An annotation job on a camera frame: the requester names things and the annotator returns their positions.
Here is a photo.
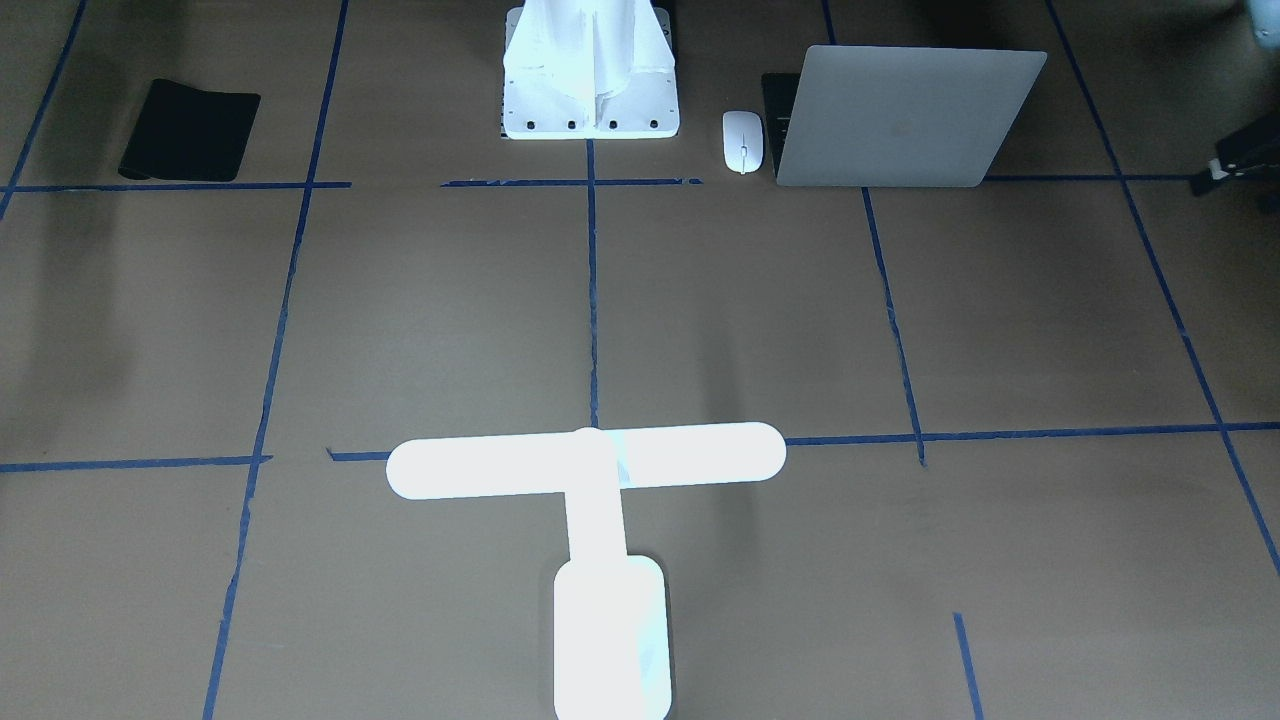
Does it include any grey laptop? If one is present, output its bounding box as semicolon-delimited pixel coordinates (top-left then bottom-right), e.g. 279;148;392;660
762;45;1047;188

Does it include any black mouse pad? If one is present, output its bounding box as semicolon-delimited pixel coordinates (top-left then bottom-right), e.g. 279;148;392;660
116;78;262;182

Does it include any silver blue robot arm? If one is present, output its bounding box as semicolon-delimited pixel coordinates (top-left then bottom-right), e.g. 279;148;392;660
1188;1;1279;197

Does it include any white computer mouse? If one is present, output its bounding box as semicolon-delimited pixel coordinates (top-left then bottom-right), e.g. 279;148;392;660
721;110;765;176

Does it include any white desk lamp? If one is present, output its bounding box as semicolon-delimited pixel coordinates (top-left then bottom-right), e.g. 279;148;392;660
387;421;787;719

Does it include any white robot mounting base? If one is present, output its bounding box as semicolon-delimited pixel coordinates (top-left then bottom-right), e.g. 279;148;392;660
500;1;681;141

